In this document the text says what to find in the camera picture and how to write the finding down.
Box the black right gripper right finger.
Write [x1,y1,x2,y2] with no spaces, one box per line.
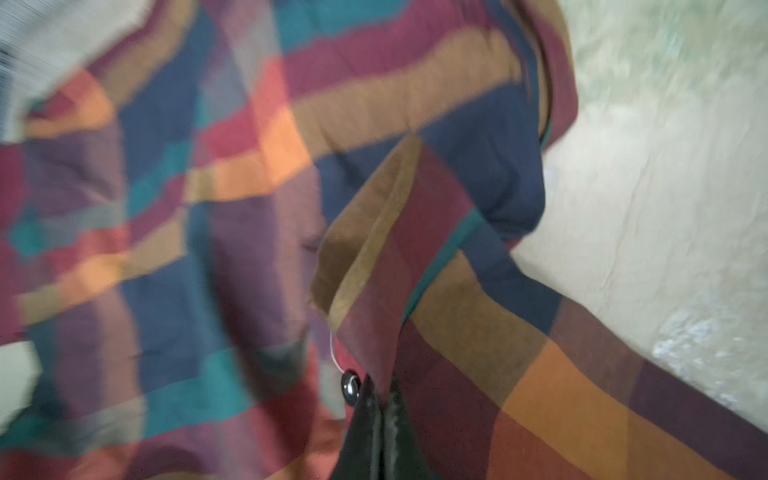
[381,378,438,480]

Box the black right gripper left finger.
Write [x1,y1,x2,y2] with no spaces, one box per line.
[330,374,384,480]

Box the multicolour plaid long sleeve shirt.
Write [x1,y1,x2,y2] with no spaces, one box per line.
[1,1,767,479]

